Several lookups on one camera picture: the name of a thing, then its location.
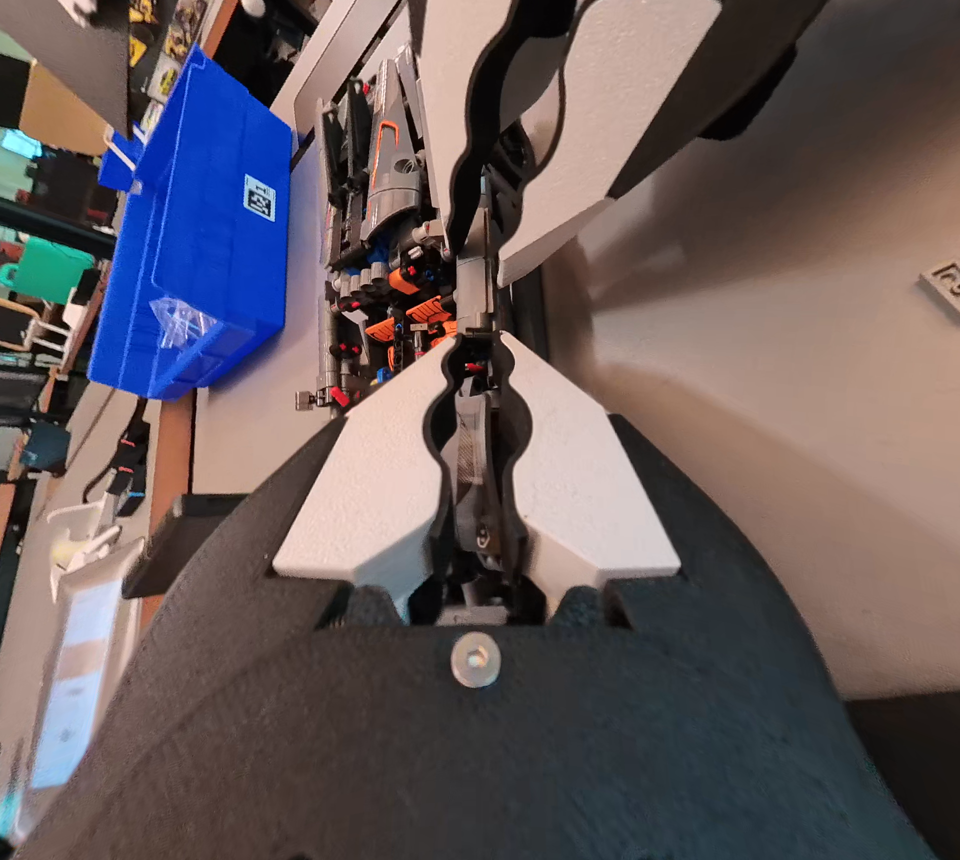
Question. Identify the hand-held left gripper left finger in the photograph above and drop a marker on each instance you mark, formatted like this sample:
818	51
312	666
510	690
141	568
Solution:
360	500

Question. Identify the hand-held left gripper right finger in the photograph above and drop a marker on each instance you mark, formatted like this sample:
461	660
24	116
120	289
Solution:
592	500

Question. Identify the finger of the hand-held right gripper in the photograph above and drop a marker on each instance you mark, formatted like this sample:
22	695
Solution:
630	87
465	12

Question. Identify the grey lego car model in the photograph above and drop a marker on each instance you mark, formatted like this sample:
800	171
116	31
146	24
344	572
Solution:
390	185

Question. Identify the lego box with yellow car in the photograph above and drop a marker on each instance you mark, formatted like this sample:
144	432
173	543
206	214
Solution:
142	5

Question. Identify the scattered small lego pieces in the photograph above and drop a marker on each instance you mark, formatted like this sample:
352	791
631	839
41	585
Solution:
946	286

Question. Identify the blue plastic storage bin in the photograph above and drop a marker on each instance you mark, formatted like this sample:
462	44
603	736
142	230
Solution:
210	260

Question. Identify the white plastic clip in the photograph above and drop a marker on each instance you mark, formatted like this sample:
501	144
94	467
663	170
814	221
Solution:
75	552

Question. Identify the silver metal tray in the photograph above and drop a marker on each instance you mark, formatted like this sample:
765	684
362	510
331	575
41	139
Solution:
82	650

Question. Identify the teal plastic container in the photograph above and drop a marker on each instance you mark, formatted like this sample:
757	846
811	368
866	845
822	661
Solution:
52	271

